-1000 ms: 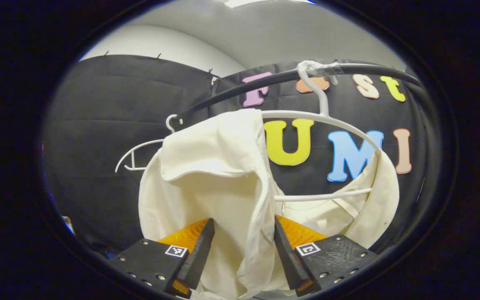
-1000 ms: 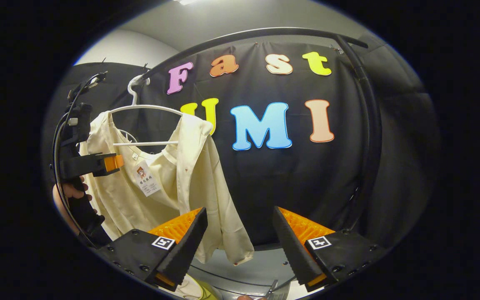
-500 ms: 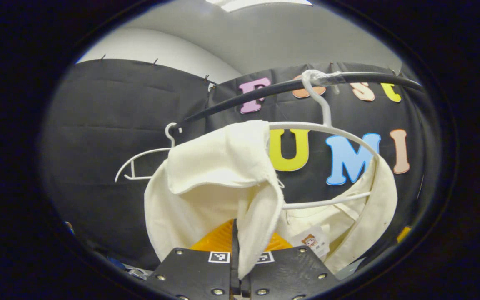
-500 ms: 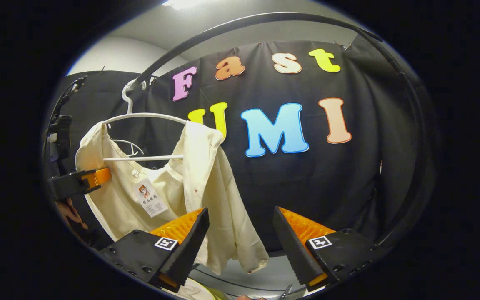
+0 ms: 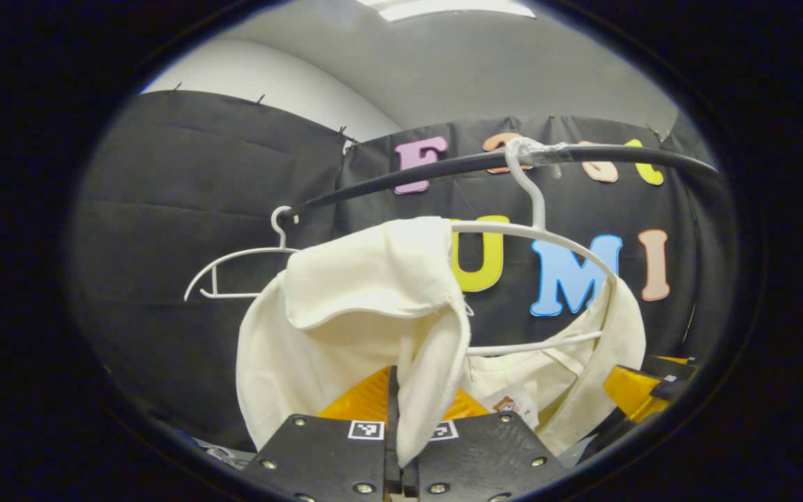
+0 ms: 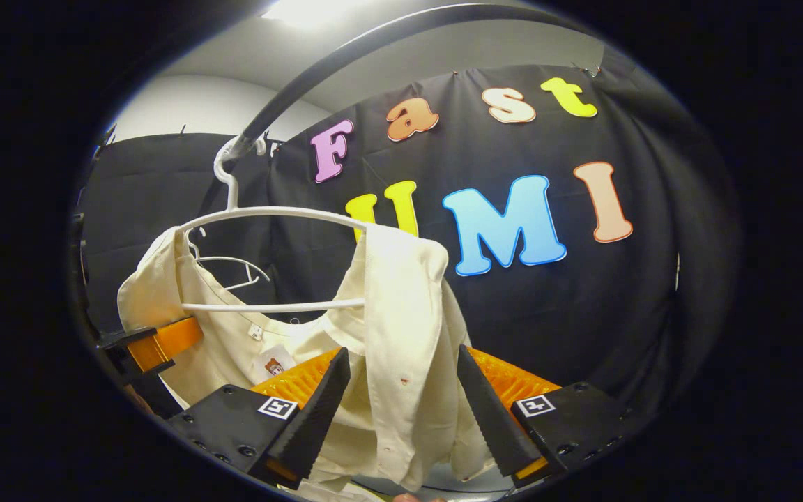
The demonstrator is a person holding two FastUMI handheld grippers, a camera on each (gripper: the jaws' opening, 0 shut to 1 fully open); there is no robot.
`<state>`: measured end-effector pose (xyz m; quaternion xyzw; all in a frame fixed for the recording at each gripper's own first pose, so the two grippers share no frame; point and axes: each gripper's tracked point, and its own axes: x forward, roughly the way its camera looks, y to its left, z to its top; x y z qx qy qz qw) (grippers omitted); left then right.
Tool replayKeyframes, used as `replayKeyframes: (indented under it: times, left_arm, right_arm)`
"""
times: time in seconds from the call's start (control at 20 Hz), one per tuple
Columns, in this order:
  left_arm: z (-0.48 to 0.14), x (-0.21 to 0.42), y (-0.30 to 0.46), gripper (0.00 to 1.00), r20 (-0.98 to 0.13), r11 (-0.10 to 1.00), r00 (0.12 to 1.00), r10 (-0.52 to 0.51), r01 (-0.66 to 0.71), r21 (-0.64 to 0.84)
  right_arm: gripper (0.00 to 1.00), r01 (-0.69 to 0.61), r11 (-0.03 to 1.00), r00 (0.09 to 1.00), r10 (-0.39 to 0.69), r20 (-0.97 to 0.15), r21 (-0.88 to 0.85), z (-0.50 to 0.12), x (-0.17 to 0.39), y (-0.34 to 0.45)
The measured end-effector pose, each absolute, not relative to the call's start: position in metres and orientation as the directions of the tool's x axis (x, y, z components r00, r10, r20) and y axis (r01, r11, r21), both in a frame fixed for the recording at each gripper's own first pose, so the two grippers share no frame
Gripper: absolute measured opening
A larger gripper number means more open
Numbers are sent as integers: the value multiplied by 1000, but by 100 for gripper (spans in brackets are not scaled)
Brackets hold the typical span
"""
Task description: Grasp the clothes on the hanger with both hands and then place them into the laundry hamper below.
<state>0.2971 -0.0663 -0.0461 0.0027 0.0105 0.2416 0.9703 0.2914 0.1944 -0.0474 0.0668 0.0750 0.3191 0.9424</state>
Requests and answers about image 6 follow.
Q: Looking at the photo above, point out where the white plastic clothes hanger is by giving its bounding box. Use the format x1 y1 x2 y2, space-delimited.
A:
177 135 369 313
188 227 271 291

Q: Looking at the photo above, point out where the black backdrop cloth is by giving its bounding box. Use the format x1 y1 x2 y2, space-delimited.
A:
77 63 740 419

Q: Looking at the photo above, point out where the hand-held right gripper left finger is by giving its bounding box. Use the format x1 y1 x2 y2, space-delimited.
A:
168 347 351 490

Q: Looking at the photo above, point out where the cream button shirt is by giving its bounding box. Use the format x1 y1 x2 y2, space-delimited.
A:
117 223 496 500

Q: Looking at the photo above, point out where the black metal clothes rack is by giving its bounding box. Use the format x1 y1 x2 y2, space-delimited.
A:
231 3 594 162

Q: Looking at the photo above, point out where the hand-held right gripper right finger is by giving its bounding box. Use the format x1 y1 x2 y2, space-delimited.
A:
456 344 644 489

